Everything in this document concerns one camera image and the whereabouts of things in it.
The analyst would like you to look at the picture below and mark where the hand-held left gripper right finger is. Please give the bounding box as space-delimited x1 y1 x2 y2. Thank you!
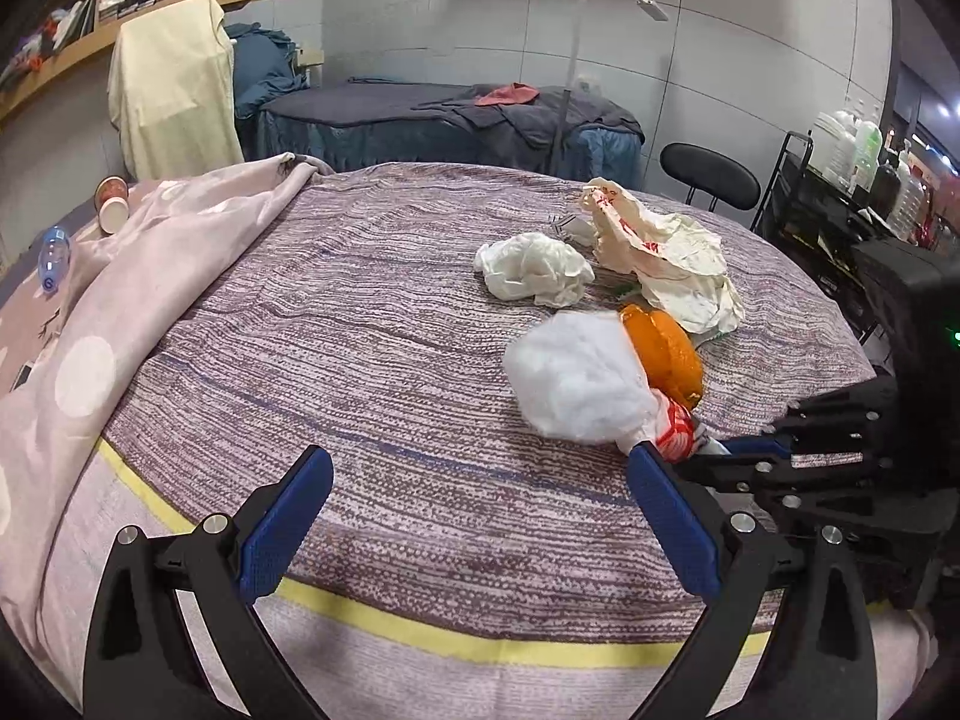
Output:
626 441 880 720

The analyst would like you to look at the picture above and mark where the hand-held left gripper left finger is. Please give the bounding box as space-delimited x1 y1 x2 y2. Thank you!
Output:
81 444 336 720

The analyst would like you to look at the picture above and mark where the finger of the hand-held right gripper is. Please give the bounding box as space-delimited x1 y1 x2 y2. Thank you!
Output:
670 454 901 518
724 375 901 466

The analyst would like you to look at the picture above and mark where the orange snack packet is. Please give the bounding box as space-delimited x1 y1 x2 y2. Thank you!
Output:
619 304 706 410

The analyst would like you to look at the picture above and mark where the white plastic bag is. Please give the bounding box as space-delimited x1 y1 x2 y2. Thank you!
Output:
502 311 732 466

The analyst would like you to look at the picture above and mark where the black trolley cart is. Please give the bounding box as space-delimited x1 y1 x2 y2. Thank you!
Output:
754 130 901 331

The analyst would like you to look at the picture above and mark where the black pump bottle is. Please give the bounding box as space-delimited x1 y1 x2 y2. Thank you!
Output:
874 157 901 215

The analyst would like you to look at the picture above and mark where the cream bag with red print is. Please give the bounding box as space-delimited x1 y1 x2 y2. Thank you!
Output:
579 178 746 335

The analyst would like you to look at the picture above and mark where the green pump bottle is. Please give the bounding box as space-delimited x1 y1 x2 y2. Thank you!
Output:
855 120 884 192

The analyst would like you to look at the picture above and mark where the black stool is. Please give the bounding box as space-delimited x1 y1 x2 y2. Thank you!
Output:
660 142 762 230

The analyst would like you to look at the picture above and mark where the pink dotted blanket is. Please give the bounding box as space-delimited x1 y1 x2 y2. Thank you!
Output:
0 152 335 646

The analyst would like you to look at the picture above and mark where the crumpled white tissue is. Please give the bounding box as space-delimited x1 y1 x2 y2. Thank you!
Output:
474 232 596 308

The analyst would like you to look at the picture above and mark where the clear plastic bottle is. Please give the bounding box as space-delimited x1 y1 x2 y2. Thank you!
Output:
37 227 74 293

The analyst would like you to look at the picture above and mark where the massage bed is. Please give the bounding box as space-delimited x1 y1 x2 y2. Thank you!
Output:
255 77 646 192

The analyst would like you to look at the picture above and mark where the grey blanket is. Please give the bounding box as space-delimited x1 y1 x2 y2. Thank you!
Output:
416 82 646 151

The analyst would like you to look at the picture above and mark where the cream cloth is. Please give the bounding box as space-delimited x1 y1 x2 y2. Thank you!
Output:
107 0 245 181

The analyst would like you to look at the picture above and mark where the red cloth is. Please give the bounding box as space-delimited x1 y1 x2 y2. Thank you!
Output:
474 82 541 109

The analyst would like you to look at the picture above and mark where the blue bedding pile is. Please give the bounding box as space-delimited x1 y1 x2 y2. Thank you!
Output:
225 22 310 119

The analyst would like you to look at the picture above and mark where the row of books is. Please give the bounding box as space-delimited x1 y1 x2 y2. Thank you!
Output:
45 0 98 42

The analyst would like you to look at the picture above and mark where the wooden wall cabinet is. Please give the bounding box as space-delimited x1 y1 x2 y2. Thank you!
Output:
0 0 256 125

